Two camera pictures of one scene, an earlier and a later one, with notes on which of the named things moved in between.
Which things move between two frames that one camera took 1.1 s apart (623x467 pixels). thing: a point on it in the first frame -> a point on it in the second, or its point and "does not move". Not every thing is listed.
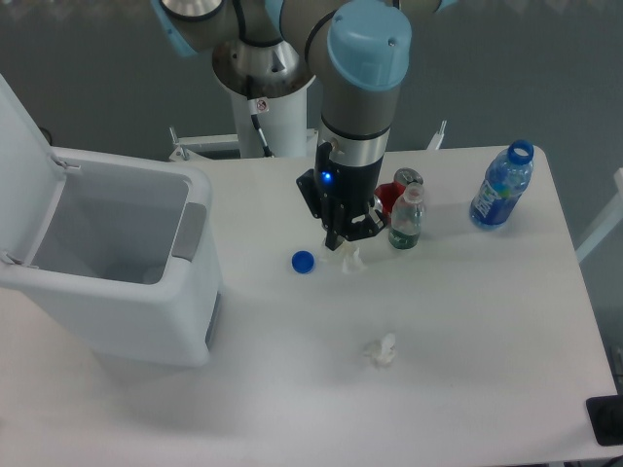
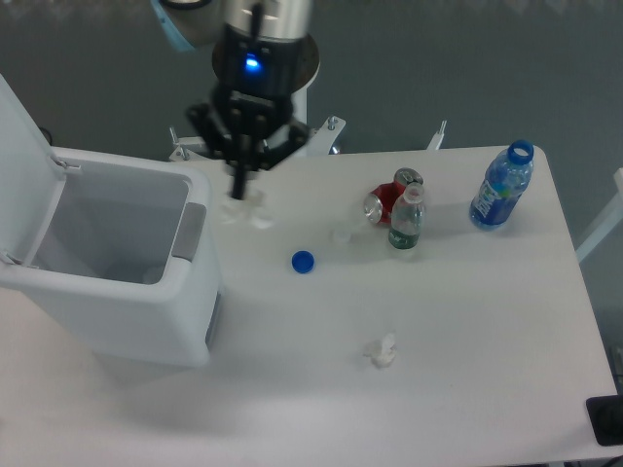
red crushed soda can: [390, 193] does not move
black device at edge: [605, 415] does not move
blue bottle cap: [303, 262] does not move
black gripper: [334, 190] -> [255, 76]
